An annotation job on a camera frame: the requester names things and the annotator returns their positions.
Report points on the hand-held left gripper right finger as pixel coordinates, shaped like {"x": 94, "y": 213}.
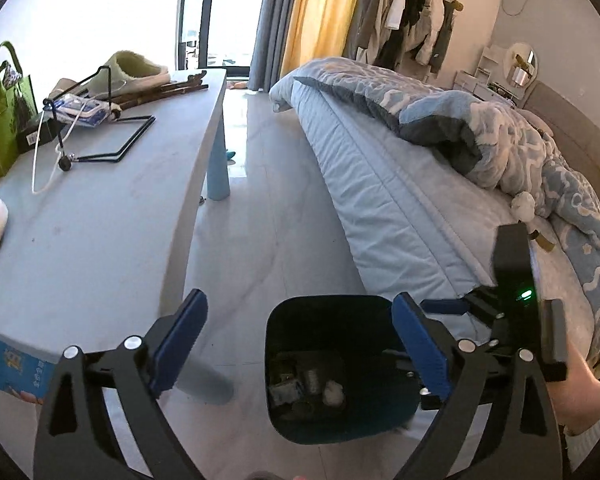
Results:
{"x": 422, "y": 346}

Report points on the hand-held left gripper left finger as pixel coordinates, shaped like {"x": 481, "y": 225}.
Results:
{"x": 177, "y": 344}

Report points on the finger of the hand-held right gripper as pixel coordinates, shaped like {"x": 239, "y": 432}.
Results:
{"x": 445, "y": 306}

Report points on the black plastic trash bin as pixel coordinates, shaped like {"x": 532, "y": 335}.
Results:
{"x": 330, "y": 330}

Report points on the white tissue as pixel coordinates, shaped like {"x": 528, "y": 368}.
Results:
{"x": 333, "y": 393}

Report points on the person's right forearm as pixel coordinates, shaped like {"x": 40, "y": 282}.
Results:
{"x": 580, "y": 380}

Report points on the beige tape roll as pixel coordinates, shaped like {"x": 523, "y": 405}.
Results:
{"x": 544, "y": 241}

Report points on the grey bed mattress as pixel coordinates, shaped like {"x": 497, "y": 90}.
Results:
{"x": 380, "y": 200}

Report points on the beige pillow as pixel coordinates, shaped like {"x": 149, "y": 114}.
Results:
{"x": 537, "y": 122}

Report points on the light blue low table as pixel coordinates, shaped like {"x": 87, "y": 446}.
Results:
{"x": 105, "y": 220}

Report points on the blue patterned fleece blanket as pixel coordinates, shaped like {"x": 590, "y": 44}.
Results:
{"x": 480, "y": 120}

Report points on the grey padded headboard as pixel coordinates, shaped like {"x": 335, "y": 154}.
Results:
{"x": 580, "y": 125}

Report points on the blue cardboard box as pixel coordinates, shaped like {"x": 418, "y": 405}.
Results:
{"x": 10, "y": 366}

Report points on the white vanity table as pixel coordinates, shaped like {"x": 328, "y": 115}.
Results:
{"x": 472, "y": 82}

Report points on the blue toy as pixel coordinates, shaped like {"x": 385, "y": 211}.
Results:
{"x": 229, "y": 152}

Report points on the white desktop organizer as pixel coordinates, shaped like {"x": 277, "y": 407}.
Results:
{"x": 490, "y": 62}

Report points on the round vanity mirror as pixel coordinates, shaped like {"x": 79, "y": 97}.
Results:
{"x": 525, "y": 60}

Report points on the green hanging vest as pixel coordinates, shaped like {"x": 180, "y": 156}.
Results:
{"x": 445, "y": 40}

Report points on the white hanging jacket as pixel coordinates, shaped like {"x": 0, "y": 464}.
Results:
{"x": 432, "y": 30}

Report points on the small black box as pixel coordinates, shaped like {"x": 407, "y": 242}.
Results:
{"x": 35, "y": 137}

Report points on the blue white tissue packet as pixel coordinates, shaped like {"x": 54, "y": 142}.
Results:
{"x": 82, "y": 110}

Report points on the dark wooden sticks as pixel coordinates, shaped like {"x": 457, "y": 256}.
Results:
{"x": 180, "y": 88}

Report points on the beige hanging coat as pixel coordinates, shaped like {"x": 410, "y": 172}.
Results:
{"x": 375, "y": 35}

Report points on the green felt handbag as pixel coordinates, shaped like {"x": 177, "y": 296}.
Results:
{"x": 0, "y": 130}

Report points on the beige flat pouch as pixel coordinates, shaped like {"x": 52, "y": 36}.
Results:
{"x": 65, "y": 89}

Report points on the white hanging shirt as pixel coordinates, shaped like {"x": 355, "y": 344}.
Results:
{"x": 396, "y": 5}

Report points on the grey curtain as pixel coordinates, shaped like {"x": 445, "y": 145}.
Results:
{"x": 270, "y": 25}
{"x": 365, "y": 5}

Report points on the yellow curtain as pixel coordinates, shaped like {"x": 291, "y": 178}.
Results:
{"x": 325, "y": 10}

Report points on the black framed glass door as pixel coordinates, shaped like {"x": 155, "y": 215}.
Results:
{"x": 240, "y": 10}

